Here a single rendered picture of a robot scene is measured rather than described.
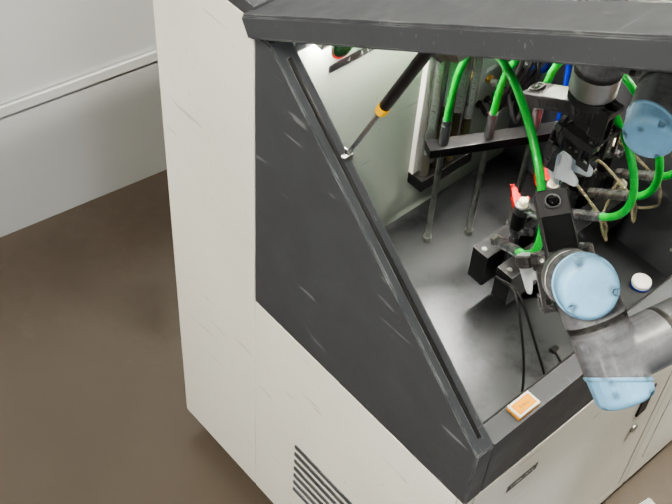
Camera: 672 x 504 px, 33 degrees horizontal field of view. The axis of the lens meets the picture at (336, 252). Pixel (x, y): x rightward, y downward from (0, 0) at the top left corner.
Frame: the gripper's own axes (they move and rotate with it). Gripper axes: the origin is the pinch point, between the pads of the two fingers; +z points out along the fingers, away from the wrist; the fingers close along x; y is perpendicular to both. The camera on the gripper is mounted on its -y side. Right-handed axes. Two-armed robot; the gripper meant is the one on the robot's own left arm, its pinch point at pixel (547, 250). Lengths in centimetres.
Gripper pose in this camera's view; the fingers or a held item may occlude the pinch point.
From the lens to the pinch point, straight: 171.3
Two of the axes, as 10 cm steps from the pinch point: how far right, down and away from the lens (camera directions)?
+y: 1.9, 9.8, 0.5
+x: 9.8, -1.8, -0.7
